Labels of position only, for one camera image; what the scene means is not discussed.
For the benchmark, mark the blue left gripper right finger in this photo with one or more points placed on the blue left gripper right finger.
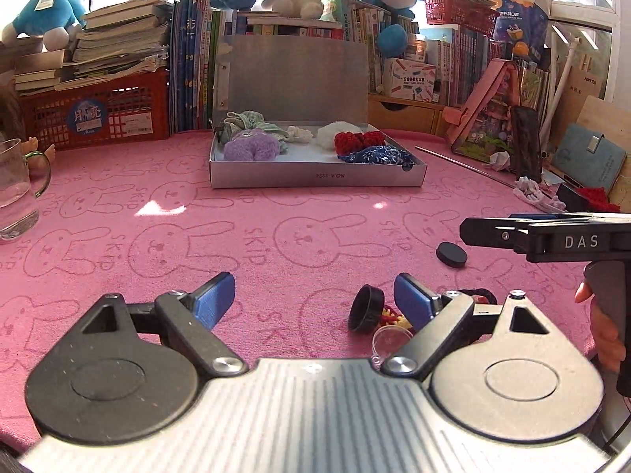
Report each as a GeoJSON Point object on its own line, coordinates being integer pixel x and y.
{"type": "Point", "coordinates": [415, 302]}

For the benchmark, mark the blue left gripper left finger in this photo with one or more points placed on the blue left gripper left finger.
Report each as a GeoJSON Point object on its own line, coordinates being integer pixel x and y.
{"type": "Point", "coordinates": [213, 299]}

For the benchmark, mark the clear plastic dome cap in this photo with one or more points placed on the clear plastic dome cap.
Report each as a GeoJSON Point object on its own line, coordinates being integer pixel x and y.
{"type": "Point", "coordinates": [386, 341]}

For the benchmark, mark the blue floral brocade pouch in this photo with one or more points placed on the blue floral brocade pouch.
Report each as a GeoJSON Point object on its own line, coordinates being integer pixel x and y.
{"type": "Point", "coordinates": [381, 154]}

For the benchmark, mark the purple fuzzy monster plush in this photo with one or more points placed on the purple fuzzy monster plush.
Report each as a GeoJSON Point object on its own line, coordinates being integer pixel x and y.
{"type": "Point", "coordinates": [252, 145]}

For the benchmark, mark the red crochet scrunchie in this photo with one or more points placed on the red crochet scrunchie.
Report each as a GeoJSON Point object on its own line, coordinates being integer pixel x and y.
{"type": "Point", "coordinates": [349, 142]}

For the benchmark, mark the green checkered cloth bundle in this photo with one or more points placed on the green checkered cloth bundle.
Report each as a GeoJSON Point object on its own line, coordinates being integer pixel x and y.
{"type": "Point", "coordinates": [236, 122]}

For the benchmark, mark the white knotted cloth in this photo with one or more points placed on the white knotted cloth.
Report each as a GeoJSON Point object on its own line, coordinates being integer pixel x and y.
{"type": "Point", "coordinates": [296, 134]}

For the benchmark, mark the white fluffy scrunchie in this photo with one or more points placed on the white fluffy scrunchie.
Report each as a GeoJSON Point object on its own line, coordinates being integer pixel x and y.
{"type": "Point", "coordinates": [326, 135]}

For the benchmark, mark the person's right hand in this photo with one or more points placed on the person's right hand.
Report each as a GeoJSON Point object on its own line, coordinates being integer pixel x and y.
{"type": "Point", "coordinates": [609, 346]}

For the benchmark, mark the teal notebook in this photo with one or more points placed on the teal notebook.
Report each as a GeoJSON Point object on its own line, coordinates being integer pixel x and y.
{"type": "Point", "coordinates": [588, 158]}

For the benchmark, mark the white plastic toy piece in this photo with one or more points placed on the white plastic toy piece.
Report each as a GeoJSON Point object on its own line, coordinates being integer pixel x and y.
{"type": "Point", "coordinates": [529, 191]}

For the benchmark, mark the pink tabletop mat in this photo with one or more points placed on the pink tabletop mat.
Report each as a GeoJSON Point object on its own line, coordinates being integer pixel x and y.
{"type": "Point", "coordinates": [142, 219]}

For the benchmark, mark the crumpled white paper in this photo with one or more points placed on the crumpled white paper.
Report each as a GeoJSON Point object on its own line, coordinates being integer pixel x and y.
{"type": "Point", "coordinates": [499, 161]}

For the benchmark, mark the thin metal rod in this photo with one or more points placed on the thin metal rod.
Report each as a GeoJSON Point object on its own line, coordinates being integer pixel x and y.
{"type": "Point", "coordinates": [464, 166]}

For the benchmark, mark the pink cardboard toy house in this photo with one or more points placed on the pink cardboard toy house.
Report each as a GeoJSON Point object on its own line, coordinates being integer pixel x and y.
{"type": "Point", "coordinates": [481, 126]}

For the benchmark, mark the wooden drawer organizer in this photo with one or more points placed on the wooden drawer organizer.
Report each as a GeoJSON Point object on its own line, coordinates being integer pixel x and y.
{"type": "Point", "coordinates": [417, 116]}

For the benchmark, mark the silver open storage box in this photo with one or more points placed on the silver open storage box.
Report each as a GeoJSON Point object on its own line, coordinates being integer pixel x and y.
{"type": "Point", "coordinates": [298, 81]}

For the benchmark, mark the red plastic basket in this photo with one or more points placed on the red plastic basket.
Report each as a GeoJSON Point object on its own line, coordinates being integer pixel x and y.
{"type": "Point", "coordinates": [126, 109]}

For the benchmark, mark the clear glass mug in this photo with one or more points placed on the clear glass mug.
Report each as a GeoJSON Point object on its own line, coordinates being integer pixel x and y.
{"type": "Point", "coordinates": [19, 211]}

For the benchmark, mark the white label printer box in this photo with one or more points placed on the white label printer box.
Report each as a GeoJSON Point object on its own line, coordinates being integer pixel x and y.
{"type": "Point", "coordinates": [409, 80]}

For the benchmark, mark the row of upright books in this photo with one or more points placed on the row of upright books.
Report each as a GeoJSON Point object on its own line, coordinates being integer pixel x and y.
{"type": "Point", "coordinates": [460, 56]}

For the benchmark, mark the dark blue printed box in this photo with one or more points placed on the dark blue printed box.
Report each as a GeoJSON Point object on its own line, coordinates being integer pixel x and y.
{"type": "Point", "coordinates": [523, 25]}

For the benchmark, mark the blue round plush ball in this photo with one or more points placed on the blue round plush ball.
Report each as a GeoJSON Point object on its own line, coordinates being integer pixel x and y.
{"type": "Point", "coordinates": [392, 41]}

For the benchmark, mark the brown haired doll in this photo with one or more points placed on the brown haired doll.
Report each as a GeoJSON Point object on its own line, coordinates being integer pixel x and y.
{"type": "Point", "coordinates": [12, 127]}

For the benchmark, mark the row of blue books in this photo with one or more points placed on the row of blue books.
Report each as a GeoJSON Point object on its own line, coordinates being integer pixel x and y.
{"type": "Point", "coordinates": [194, 29]}

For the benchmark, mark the stack of paper books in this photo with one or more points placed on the stack of paper books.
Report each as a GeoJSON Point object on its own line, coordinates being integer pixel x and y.
{"type": "Point", "coordinates": [114, 40]}

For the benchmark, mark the red basket on shelf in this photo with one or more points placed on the red basket on shelf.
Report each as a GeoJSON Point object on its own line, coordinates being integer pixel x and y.
{"type": "Point", "coordinates": [471, 14]}

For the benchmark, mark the blue Doraemon plush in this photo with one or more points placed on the blue Doraemon plush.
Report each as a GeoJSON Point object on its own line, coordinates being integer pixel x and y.
{"type": "Point", "coordinates": [57, 22]}

